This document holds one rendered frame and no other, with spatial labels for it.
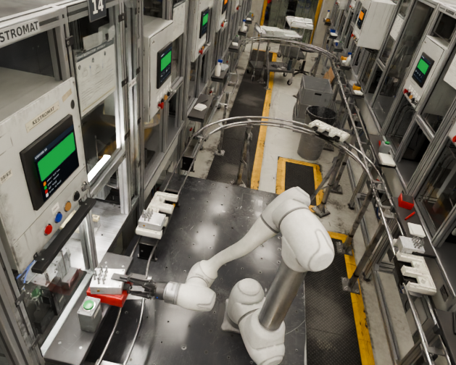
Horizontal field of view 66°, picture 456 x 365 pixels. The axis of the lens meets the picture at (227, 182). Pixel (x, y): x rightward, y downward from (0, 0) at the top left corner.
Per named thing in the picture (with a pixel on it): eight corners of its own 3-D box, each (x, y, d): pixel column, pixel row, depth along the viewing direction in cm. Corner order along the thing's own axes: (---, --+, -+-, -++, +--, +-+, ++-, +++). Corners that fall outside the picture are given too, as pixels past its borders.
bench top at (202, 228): (306, 416, 150) (309, 413, 147) (69, 362, 154) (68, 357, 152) (300, 202, 271) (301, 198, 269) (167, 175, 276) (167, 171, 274)
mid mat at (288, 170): (326, 215, 366) (326, 214, 365) (274, 204, 368) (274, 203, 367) (320, 164, 447) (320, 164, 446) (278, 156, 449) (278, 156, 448)
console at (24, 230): (30, 276, 103) (-12, 141, 76) (-62, 256, 104) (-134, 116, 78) (95, 193, 137) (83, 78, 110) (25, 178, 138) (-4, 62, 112)
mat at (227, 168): (256, 198, 372) (256, 198, 371) (203, 187, 375) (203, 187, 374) (277, 53, 846) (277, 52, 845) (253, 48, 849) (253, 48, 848)
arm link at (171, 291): (182, 279, 149) (168, 276, 150) (176, 296, 142) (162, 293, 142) (181, 292, 155) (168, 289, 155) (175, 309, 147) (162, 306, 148)
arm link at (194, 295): (174, 312, 145) (181, 294, 158) (211, 320, 144) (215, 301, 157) (177, 290, 142) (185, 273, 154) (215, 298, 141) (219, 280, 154)
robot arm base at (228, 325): (259, 300, 189) (262, 294, 186) (256, 338, 171) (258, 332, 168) (227, 293, 190) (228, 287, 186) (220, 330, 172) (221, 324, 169)
